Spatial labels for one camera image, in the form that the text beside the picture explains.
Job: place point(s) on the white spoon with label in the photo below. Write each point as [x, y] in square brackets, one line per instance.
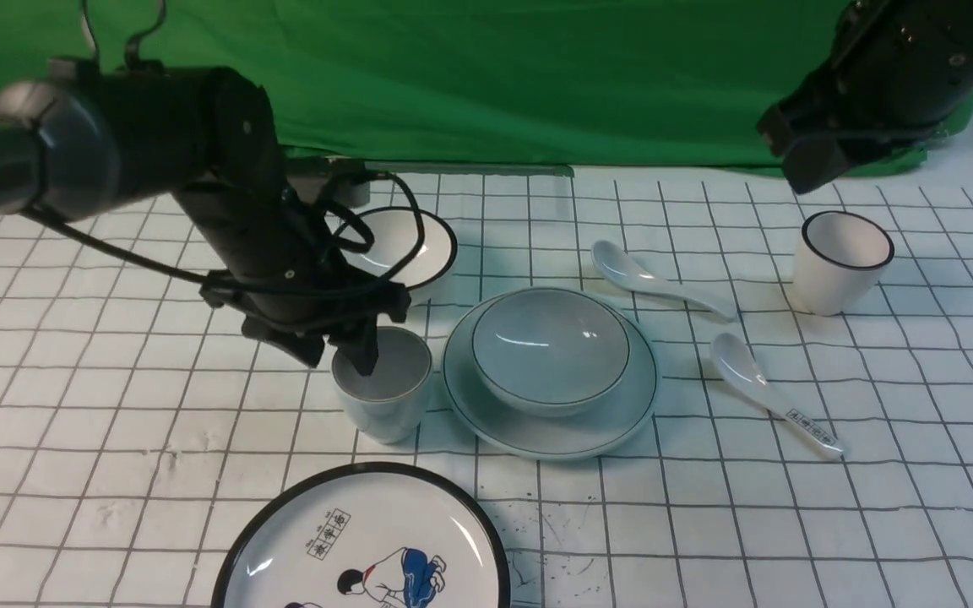
[736, 365]

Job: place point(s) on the black-rimmed illustrated plate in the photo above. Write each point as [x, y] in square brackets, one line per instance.
[376, 534]

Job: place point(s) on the plain white ceramic spoon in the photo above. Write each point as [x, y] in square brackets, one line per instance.
[627, 274]

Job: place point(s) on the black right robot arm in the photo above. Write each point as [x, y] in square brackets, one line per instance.
[822, 87]

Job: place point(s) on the pale blue cup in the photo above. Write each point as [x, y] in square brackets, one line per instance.
[390, 404]

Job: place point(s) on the pale blue flat plate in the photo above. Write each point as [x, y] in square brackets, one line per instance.
[618, 416]

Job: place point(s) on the white black-rimmed bowl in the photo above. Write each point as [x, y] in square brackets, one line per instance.
[394, 230]

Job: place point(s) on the pale blue bowl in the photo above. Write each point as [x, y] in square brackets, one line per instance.
[549, 352]

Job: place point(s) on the white black-rimmed cup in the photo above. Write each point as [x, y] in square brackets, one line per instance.
[840, 257]

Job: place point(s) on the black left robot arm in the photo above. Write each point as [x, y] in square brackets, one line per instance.
[81, 143]

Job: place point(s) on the white grid tablecloth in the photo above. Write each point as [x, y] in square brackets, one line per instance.
[139, 432]

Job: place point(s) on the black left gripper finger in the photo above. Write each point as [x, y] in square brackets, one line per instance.
[356, 345]
[306, 349]

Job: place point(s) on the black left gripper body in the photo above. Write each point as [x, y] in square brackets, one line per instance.
[290, 305]

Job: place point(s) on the green backdrop cloth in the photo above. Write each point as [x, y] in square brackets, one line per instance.
[661, 84]

